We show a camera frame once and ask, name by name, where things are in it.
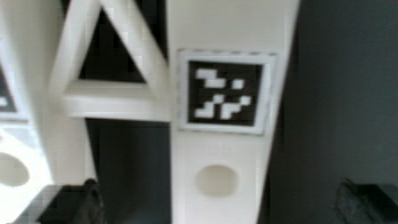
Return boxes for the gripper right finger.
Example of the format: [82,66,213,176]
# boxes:
[334,180,398,224]

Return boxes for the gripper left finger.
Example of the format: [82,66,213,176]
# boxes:
[14,179,107,224]

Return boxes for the white long side bar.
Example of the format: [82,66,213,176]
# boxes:
[167,0,300,224]
[0,0,169,224]

